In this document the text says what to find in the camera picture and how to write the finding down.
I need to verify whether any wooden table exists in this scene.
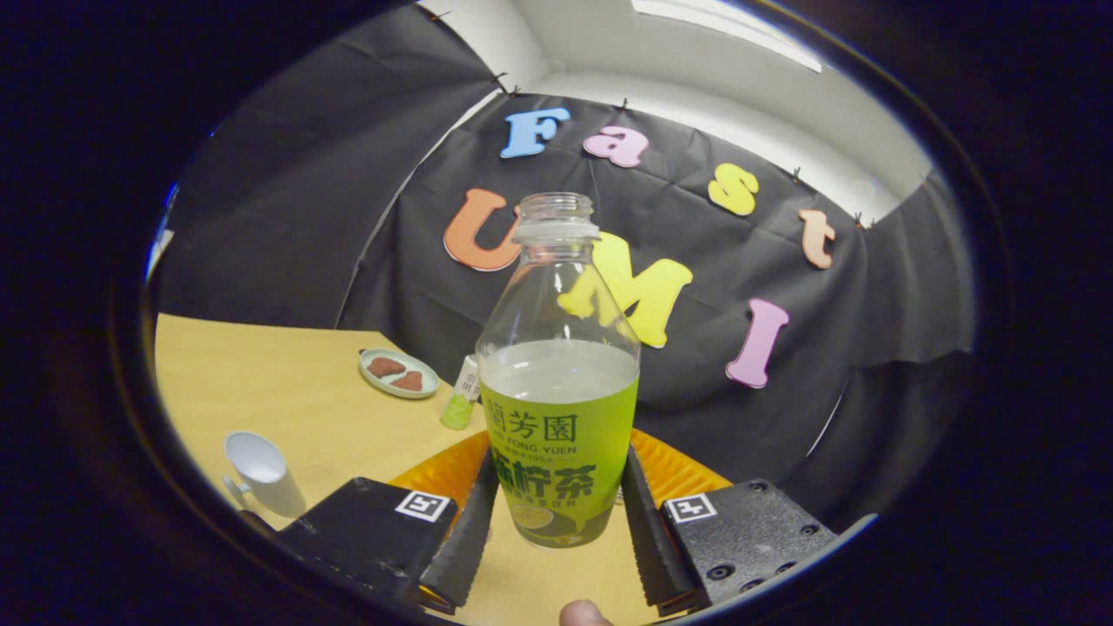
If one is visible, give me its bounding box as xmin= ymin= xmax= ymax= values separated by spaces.
xmin=155 ymin=313 xmax=733 ymax=625

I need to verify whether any green label juice bottle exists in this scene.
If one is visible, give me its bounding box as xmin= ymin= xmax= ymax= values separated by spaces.
xmin=476 ymin=192 xmax=642 ymax=549

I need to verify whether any pale green plate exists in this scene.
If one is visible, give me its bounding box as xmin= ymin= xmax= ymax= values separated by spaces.
xmin=359 ymin=349 xmax=441 ymax=400

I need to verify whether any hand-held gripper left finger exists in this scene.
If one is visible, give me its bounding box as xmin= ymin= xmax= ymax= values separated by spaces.
xmin=278 ymin=430 xmax=498 ymax=615

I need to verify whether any small white green bottle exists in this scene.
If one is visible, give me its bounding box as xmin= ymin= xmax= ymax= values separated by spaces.
xmin=440 ymin=354 xmax=482 ymax=431

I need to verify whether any white cup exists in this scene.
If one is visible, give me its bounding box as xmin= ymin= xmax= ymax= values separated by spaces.
xmin=222 ymin=431 xmax=307 ymax=519

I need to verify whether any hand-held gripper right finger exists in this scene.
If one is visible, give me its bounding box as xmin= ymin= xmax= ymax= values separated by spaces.
xmin=620 ymin=429 xmax=840 ymax=609

